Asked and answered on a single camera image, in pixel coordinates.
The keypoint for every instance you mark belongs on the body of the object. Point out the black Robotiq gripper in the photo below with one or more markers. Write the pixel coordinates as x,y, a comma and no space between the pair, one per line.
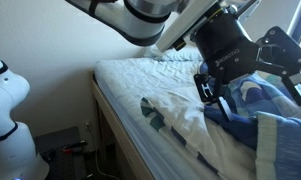
226,50

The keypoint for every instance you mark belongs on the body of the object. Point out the blue checked duvet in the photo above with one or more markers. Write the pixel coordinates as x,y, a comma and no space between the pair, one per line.
243,133

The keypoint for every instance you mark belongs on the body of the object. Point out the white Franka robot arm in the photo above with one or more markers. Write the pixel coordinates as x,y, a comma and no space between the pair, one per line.
10,133

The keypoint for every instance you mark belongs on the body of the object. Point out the mattress with light blue sheet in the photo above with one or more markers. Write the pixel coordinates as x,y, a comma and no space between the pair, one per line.
146,80

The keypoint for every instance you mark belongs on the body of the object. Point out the red and black clamp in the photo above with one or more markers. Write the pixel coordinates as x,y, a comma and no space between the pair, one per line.
75,146

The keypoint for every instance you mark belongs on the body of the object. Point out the window frame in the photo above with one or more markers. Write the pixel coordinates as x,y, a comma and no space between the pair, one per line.
298,23

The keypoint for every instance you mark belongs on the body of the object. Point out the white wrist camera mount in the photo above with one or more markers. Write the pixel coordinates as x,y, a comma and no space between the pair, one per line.
185,25

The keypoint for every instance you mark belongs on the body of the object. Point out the light wooden bed frame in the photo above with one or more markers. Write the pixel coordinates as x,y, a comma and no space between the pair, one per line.
120,133

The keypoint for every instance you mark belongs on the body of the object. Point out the white wall outlet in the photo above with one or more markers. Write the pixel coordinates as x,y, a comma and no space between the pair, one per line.
87,124

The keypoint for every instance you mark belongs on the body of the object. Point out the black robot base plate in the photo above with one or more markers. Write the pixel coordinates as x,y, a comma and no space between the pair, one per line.
63,160

